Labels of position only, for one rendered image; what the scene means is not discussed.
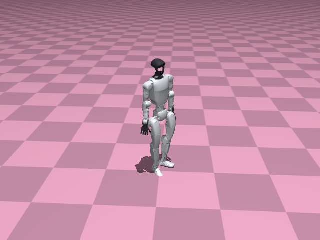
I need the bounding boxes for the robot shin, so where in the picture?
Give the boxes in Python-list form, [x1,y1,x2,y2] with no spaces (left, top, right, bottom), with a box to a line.
[161,140,171,162]
[150,143,160,170]

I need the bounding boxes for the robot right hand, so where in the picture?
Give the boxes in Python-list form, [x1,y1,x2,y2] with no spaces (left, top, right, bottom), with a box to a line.
[141,120,151,136]

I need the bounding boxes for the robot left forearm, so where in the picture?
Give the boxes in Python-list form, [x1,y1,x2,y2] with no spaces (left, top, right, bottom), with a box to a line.
[168,96,175,111]

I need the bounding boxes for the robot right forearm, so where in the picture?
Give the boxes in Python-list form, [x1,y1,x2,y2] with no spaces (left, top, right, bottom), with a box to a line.
[142,102,149,124]

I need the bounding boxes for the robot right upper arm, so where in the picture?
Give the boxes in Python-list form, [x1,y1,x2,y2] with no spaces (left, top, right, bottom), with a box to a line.
[142,81,153,108]

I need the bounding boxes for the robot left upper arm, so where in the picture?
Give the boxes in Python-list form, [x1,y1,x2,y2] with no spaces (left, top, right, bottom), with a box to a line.
[166,74,175,98]

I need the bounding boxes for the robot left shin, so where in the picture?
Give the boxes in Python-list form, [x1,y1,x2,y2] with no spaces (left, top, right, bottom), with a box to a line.
[161,140,171,162]

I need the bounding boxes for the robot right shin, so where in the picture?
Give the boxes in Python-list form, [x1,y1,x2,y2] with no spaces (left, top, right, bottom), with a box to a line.
[150,143,160,170]

